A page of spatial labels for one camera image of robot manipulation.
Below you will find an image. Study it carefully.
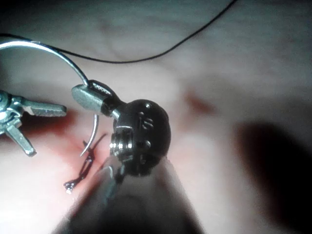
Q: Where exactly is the left arm needle driver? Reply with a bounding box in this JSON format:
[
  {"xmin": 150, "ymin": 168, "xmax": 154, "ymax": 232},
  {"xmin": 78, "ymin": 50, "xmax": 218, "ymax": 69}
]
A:
[{"xmin": 0, "ymin": 90, "xmax": 25, "ymax": 136}]

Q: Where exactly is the curved steel needle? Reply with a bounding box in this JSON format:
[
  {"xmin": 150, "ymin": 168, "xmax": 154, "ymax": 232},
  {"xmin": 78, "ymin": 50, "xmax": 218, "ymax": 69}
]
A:
[{"xmin": 0, "ymin": 40, "xmax": 98, "ymax": 157}]

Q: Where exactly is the right arm needle driver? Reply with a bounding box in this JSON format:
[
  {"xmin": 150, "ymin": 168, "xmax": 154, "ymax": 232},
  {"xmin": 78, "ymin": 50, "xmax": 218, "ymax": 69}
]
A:
[{"xmin": 102, "ymin": 94, "xmax": 172, "ymax": 176}]

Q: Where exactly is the black thread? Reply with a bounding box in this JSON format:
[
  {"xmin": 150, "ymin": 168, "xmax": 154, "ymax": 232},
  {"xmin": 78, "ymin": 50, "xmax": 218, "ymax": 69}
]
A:
[{"xmin": 0, "ymin": 0, "xmax": 238, "ymax": 64}]

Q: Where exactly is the right arm needle driver jaw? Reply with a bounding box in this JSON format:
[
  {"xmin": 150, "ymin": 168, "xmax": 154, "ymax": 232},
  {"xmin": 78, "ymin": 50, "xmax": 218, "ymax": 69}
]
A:
[
  {"xmin": 71, "ymin": 84, "xmax": 106, "ymax": 116},
  {"xmin": 88, "ymin": 79, "xmax": 116, "ymax": 98}
]

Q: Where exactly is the tissue pad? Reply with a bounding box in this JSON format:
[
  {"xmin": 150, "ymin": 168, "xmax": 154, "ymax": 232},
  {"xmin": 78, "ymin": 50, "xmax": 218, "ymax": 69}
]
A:
[{"xmin": 0, "ymin": 0, "xmax": 312, "ymax": 234}]

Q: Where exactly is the black stitching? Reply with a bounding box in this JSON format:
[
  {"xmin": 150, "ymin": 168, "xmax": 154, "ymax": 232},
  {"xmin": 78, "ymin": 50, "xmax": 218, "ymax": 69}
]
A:
[{"xmin": 63, "ymin": 133, "xmax": 108, "ymax": 194}]

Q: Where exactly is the left arm needle driver jaw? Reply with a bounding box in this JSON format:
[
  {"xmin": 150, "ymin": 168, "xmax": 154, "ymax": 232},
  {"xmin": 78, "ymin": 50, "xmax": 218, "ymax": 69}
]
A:
[
  {"xmin": 4, "ymin": 124, "xmax": 38, "ymax": 157},
  {"xmin": 17, "ymin": 97, "xmax": 68, "ymax": 117}
]

